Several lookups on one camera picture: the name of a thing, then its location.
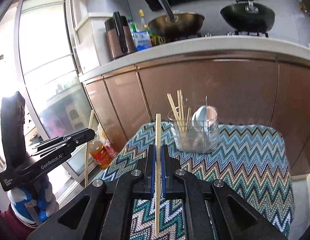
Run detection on orange oil bottle on floor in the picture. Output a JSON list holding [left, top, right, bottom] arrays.
[[89, 140, 112, 170]]

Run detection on glass utensil holder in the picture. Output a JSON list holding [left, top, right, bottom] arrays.
[[168, 106, 221, 153]]

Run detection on black wok with handle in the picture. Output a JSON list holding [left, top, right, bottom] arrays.
[[220, 0, 276, 37]]

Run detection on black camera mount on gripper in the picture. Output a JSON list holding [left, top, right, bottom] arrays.
[[0, 92, 28, 170]]

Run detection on left hand white glove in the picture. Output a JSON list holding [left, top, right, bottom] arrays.
[[7, 175, 59, 228]]

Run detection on glass sliding door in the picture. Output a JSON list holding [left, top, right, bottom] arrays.
[[0, 0, 98, 152]]

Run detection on gas stove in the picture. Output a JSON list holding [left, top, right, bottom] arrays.
[[162, 30, 269, 44]]

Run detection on dark soy sauce bottle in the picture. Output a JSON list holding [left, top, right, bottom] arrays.
[[150, 30, 166, 47]]

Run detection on blue white salt bag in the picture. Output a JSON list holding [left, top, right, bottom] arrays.
[[133, 30, 152, 51]]

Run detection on bronze wok with handle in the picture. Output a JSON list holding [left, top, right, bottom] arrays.
[[148, 0, 205, 38]]

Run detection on clear oil bottle yellow cap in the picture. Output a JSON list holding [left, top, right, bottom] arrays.
[[139, 9, 150, 33]]

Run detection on white ceramic spoon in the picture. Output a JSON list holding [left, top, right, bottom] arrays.
[[192, 105, 218, 133]]

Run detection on white storage box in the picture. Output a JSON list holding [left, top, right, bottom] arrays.
[[75, 12, 112, 74]]

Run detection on wooden chopstick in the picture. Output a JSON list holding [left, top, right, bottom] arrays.
[[167, 93, 182, 131], [154, 113, 162, 237], [185, 107, 191, 132], [177, 89, 185, 131]]

